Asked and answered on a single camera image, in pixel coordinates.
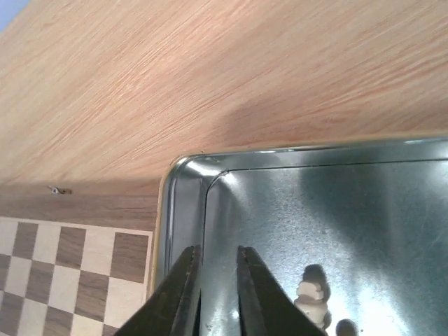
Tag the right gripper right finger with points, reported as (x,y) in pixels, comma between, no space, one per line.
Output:
(264,308)

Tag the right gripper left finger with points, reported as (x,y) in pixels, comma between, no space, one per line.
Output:
(174,307)

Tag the white chess pieces pile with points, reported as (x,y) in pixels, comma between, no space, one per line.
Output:
(312,296)

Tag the wooden chess board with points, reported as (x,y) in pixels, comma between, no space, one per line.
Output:
(74,264)

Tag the gold tin tray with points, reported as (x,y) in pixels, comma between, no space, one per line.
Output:
(370,218)

